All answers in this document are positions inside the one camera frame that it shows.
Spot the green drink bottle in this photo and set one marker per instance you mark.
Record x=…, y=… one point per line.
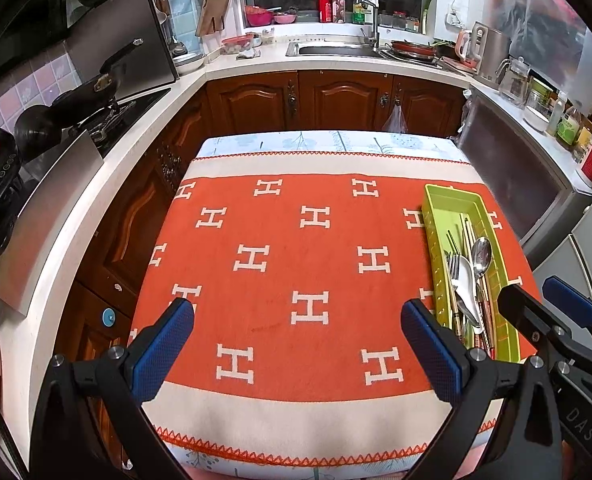
x=568, y=127

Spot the glass jar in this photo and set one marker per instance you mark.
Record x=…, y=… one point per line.
x=536, y=110

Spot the black round pot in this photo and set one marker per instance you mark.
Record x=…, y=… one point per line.
x=35, y=130

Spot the white wall outlet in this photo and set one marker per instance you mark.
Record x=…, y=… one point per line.
x=454, y=16

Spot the red pan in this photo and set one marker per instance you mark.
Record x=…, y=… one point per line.
x=413, y=47

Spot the red bottle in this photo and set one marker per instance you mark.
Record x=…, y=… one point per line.
x=324, y=2

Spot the bamboo chopstick dark print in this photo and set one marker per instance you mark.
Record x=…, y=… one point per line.
x=455, y=310

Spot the black frying pan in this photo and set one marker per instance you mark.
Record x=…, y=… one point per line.
x=83, y=95

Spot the blue round child lock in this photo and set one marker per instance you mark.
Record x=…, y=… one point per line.
x=109, y=317

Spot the small pink bowl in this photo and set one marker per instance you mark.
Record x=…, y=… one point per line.
x=285, y=18

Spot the steel sink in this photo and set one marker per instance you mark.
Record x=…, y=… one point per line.
x=331, y=50

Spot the steel fork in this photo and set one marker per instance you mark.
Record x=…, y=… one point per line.
x=454, y=265

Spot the glass teapot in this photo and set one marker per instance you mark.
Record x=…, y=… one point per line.
x=513, y=82

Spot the green onion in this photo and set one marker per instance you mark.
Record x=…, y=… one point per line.
x=428, y=10

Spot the white ceramic spoon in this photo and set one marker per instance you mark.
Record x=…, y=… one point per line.
x=463, y=282

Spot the wooden cutting board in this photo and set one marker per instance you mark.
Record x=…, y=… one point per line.
x=213, y=10

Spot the clear plastic bottle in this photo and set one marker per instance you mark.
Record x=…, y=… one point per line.
x=556, y=115

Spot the black gas stove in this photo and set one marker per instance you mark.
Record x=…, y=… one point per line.
x=135, y=105

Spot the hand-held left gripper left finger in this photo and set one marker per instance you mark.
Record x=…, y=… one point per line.
x=165, y=345

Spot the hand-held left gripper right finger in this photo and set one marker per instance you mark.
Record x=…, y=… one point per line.
x=433, y=350

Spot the hanging plastic bag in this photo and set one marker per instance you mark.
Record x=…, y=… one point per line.
x=395, y=122

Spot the bamboo chopstick red bands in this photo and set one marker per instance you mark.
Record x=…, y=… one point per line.
x=487, y=310

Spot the black range hood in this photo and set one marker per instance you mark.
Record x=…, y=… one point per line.
x=25, y=10

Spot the large pink bowl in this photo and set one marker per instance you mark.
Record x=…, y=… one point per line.
x=258, y=17

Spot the low steel splash panel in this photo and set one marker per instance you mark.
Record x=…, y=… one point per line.
x=50, y=210

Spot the stainless steel appliance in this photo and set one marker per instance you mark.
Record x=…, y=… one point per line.
x=516, y=160

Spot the pink pump bottle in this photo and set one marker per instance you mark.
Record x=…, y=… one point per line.
x=338, y=7

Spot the row of spice jars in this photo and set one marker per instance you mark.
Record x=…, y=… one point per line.
x=401, y=21

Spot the green label bottle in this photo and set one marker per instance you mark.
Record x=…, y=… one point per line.
x=359, y=14

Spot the steel faucet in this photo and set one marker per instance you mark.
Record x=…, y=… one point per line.
x=373, y=25

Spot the orange printed blanket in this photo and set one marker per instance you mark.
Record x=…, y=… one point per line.
x=286, y=260

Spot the green plastic utensil tray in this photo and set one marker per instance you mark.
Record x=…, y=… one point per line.
x=443, y=210

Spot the grey refrigerator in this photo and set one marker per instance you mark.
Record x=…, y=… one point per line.
x=591, y=240

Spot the pink lid food container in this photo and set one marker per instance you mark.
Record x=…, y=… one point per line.
x=235, y=45

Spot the steel kettle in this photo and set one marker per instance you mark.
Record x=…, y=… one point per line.
x=493, y=50

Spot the wooden cabinet door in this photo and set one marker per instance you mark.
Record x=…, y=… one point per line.
x=431, y=107
x=346, y=102
x=253, y=105

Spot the wooden base cabinet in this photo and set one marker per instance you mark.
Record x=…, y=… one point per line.
x=125, y=210

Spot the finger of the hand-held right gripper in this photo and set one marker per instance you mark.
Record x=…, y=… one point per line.
x=521, y=307
x=568, y=297

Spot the tall steel splash panel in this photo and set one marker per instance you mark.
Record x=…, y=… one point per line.
x=125, y=15

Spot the clear plastic sheet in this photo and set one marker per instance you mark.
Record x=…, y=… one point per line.
x=541, y=10

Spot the large steel spoon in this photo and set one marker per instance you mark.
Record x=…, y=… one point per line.
x=482, y=255

